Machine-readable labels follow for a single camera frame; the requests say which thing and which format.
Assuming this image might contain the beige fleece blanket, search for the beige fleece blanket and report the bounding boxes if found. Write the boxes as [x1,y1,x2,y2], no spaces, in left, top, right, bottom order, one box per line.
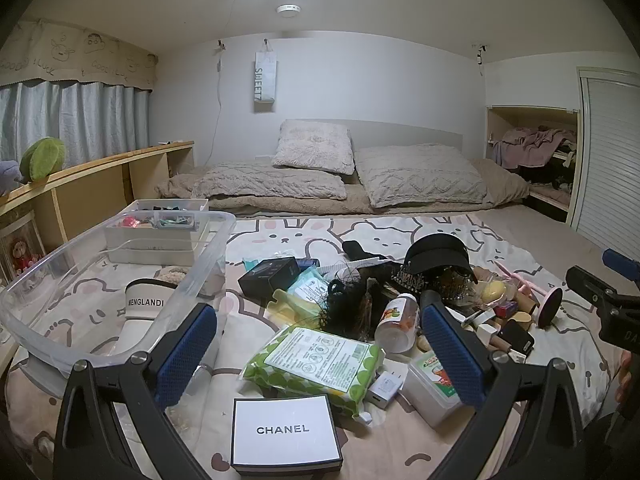
[155,157,531,216]

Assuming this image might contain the white comb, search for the white comb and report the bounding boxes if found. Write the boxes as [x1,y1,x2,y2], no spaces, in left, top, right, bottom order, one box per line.
[320,255,383,275]

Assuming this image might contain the clear gummy candy bottle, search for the clear gummy candy bottle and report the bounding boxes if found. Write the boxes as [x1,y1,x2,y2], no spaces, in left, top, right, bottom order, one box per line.
[375,294,421,355]

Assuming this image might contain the purple plush toy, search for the purple plush toy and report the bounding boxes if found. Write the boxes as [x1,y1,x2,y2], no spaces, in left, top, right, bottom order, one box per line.
[0,159,26,196]

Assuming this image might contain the white organizer box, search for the white organizer box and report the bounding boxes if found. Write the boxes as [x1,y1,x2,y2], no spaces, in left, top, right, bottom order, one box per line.
[105,199,210,266]

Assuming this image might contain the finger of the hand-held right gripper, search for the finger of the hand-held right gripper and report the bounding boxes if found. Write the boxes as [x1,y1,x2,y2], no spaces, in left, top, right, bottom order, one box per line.
[566,266,640,311]
[602,249,640,283]

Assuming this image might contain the pink round mirror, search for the pink round mirror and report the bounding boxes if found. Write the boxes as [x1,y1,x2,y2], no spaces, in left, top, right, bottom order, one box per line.
[536,287,564,331]

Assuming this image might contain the yellow-green plastic case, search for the yellow-green plastic case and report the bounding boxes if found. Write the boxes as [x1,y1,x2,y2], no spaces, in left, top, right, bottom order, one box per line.
[265,289,326,326]

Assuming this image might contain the clear plastic storage bin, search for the clear plastic storage bin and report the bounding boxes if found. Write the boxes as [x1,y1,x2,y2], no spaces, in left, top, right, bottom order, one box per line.
[0,199,237,376]

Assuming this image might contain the white lidded black gift box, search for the white lidded black gift box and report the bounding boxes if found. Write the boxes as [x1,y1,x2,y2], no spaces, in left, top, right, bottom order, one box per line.
[230,394,343,476]

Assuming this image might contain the green plush toy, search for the green plush toy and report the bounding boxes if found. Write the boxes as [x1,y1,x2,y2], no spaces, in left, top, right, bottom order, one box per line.
[19,136,66,182]

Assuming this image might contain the white wall cable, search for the white wall cable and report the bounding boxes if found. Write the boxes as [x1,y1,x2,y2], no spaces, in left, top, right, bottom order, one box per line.
[207,40,226,161]

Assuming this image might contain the yellow makeup sponge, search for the yellow makeup sponge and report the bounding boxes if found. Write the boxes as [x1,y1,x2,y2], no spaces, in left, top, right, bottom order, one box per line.
[477,280,507,303]

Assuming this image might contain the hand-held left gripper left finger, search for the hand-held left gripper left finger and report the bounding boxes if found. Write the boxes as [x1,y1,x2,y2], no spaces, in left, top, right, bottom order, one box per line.
[52,302,219,480]

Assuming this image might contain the hanging white paper bag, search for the hanging white paper bag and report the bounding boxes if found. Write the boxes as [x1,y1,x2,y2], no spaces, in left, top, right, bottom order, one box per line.
[252,37,278,113]

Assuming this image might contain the fluffy beige pillow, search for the fluffy beige pillow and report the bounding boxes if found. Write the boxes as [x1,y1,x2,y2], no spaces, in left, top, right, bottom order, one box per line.
[271,119,356,176]

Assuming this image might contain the black hair brush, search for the black hair brush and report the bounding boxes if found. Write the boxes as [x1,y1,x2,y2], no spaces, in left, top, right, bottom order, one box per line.
[420,266,478,311]

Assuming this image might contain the green wet wipes pack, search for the green wet wipes pack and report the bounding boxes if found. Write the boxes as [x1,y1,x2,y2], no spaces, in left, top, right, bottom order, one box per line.
[240,325,386,421]

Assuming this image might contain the person's dark pants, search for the person's dark pants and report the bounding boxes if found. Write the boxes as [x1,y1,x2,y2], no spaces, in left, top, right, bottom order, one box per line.
[585,400,640,480]

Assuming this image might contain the framed doll picture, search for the framed doll picture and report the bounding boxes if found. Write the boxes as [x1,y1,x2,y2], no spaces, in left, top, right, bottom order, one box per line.
[0,210,46,286]

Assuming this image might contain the light blue curtain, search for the light blue curtain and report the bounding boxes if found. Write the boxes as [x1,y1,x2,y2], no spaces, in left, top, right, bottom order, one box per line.
[0,81,152,171]

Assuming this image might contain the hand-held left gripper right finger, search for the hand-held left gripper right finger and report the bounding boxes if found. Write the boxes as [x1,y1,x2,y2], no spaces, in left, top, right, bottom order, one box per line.
[419,292,587,480]

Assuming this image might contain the wooden shelf unit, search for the wooden shelf unit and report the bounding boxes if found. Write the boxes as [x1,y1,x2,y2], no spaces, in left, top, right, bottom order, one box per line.
[0,141,196,281]

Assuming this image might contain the silver rhinestone hair comb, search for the silver rhinestone hair comb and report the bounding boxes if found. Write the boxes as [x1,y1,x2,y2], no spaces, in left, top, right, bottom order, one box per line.
[391,265,426,291]

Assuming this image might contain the black feather hair accessory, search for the black feather hair accessory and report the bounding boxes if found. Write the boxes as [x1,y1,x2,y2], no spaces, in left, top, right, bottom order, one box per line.
[305,265,396,343]

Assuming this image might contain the white charger plug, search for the white charger plug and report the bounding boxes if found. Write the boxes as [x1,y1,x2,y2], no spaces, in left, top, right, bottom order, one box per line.
[369,371,407,408]

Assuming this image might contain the knit patterned beige pillow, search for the knit patterned beige pillow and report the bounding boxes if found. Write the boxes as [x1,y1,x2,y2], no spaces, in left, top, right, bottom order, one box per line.
[354,144,488,208]

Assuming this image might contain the black cap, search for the black cap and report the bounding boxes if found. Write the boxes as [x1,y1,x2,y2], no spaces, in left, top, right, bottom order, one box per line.
[402,234,478,286]

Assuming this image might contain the white slatted closet door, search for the white slatted closet door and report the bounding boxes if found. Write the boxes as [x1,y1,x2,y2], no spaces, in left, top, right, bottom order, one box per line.
[570,66,640,256]

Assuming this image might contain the black cardboard box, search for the black cardboard box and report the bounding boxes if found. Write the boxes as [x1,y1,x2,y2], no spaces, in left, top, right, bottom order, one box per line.
[237,257,302,301]

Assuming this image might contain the pink comb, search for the pink comb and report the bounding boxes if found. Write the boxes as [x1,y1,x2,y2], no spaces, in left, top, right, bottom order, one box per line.
[495,260,538,297]

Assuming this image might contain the folded grey knit blanket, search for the folded grey knit blanket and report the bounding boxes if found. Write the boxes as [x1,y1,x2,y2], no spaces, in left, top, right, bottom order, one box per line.
[191,162,348,201]

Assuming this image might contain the pile of clothes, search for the pile of clothes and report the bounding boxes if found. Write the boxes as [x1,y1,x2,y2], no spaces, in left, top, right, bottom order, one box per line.
[489,127,578,193]

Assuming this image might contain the teal wet wipes pack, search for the teal wet wipes pack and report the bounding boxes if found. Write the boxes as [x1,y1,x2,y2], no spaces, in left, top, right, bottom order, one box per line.
[287,266,336,316]

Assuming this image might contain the printed bunny blanket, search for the printed bunny blanket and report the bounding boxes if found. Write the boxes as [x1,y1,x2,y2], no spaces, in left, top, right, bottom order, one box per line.
[0,212,616,480]

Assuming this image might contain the beige printed valance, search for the beige printed valance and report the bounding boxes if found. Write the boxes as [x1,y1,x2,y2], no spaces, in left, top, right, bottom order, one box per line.
[0,20,158,93]

